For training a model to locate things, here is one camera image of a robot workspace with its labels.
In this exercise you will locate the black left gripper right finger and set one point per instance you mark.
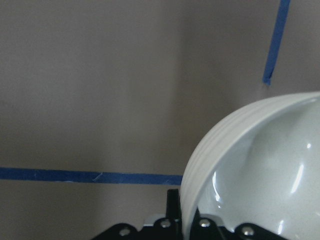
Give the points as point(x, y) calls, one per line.
point(205, 228)

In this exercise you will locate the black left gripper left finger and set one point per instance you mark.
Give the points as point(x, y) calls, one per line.
point(173, 213)

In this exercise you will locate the white ceramic bowl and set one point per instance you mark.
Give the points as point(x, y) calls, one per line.
point(259, 165)

